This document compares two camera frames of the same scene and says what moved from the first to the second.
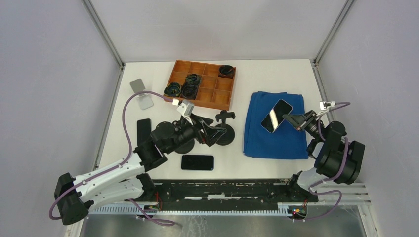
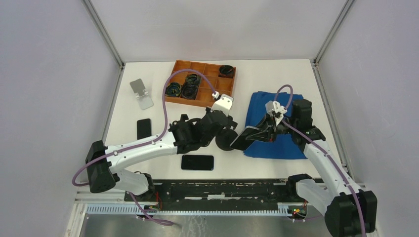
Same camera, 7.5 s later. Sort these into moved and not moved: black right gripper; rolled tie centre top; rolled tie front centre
Moved: black right gripper
Not moved: rolled tie front centre; rolled tie centre top
